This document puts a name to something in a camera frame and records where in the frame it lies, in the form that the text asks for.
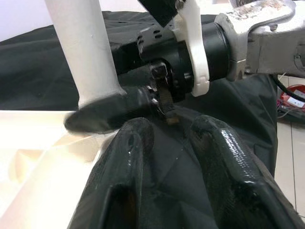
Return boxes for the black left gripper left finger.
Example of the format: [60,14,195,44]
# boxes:
[66,116,155,229]

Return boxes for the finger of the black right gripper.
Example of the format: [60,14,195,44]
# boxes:
[64,87,158,134]
[112,42,143,75]

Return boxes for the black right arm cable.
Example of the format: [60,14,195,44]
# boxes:
[271,73,305,102]

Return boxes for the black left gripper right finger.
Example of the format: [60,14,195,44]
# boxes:
[190,114,301,229]

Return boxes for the white plastic table leg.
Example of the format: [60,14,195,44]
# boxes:
[45,0,127,109]

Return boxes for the black fabric table cover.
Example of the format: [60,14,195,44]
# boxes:
[0,10,279,229]

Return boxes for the red round device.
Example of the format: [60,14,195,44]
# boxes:
[277,83,305,117]

